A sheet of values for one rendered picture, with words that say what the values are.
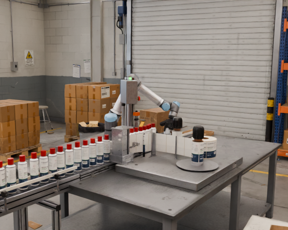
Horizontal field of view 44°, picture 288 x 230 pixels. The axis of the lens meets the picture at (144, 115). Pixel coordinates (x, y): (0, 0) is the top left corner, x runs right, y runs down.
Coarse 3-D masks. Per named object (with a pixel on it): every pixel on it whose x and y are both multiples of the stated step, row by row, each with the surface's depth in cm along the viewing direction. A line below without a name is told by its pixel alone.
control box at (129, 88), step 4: (124, 80) 295; (128, 80) 294; (132, 80) 294; (124, 84) 295; (128, 84) 291; (132, 84) 292; (136, 84) 293; (124, 88) 295; (128, 88) 291; (132, 88) 292; (136, 88) 294; (124, 92) 296; (128, 92) 292; (132, 92) 293; (136, 92) 294; (124, 96) 296; (128, 96) 292; (132, 96) 294; (136, 96) 295; (124, 100) 297; (128, 100) 293; (132, 100) 294; (136, 100) 295
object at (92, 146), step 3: (93, 138) 257; (93, 141) 257; (90, 144) 257; (93, 144) 256; (90, 147) 257; (93, 147) 256; (90, 150) 257; (93, 150) 257; (90, 153) 257; (93, 153) 257; (90, 156) 258; (93, 156) 257; (90, 159) 258; (93, 159) 258; (90, 162) 259; (93, 162) 258; (90, 165) 259; (93, 165) 258
